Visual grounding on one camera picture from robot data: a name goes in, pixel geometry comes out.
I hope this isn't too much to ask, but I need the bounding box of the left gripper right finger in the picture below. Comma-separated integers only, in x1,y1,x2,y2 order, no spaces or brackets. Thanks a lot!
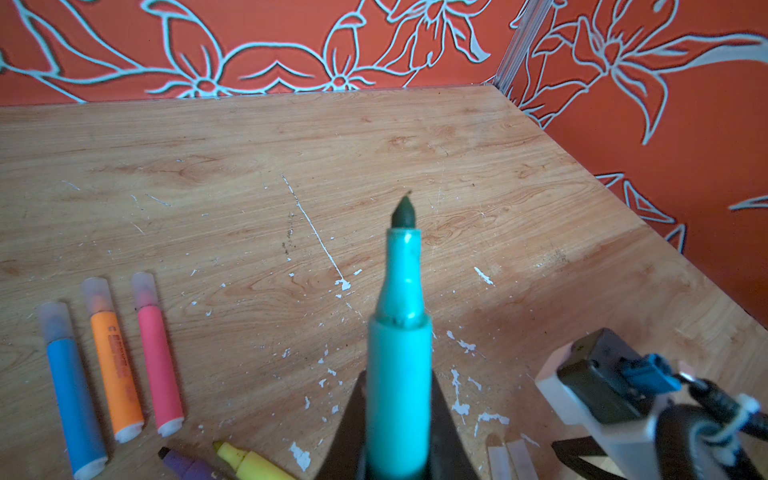
428,373,479,480

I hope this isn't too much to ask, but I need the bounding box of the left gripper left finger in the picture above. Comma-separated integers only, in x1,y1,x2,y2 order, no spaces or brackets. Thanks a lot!
315,370,367,480

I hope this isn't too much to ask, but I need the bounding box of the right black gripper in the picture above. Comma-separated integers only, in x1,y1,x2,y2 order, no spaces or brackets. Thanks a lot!
552,404,765,479

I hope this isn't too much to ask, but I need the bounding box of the green highlighter pen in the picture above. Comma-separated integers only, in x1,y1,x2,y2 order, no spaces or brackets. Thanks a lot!
365,196,433,479

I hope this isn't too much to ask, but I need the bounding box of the pink highlighter pen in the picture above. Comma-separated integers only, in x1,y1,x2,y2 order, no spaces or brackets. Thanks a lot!
132,272,185,438

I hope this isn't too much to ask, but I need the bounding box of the orange highlighter pen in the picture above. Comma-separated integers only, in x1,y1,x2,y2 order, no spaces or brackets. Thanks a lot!
82,277,145,444

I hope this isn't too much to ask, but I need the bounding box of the blue highlighter pen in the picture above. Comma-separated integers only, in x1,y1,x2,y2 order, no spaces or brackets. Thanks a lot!
37,302,108,480

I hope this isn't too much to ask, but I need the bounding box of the translucent pen cap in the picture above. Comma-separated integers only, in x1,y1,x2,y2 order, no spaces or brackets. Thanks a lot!
506,439,539,480
486,434,513,480

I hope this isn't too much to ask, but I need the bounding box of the yellow highlighter pen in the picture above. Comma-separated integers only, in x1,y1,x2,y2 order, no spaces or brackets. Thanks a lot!
213,441,294,480

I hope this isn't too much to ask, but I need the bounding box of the purple highlighter pen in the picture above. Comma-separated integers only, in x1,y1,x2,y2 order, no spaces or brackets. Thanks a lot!
158,447,230,480

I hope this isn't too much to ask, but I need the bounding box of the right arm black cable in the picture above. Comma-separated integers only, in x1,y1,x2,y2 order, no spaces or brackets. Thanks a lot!
677,371,768,442

